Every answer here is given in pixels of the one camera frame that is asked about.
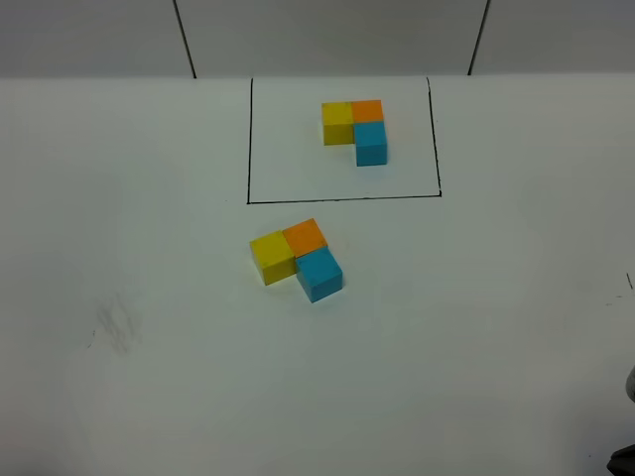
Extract yellow template block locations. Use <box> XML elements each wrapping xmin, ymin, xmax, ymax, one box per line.
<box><xmin>321</xmin><ymin>102</ymin><xmax>354</xmax><ymax>146</ymax></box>

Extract orange template block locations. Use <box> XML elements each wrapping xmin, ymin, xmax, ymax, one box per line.
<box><xmin>351</xmin><ymin>100</ymin><xmax>384</xmax><ymax>124</ymax></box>

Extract blue template block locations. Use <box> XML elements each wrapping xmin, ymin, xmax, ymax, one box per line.
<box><xmin>354</xmin><ymin>121</ymin><xmax>388</xmax><ymax>167</ymax></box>

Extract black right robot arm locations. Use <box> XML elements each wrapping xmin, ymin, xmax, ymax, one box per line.
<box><xmin>606</xmin><ymin>367</ymin><xmax>635</xmax><ymax>476</ymax></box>

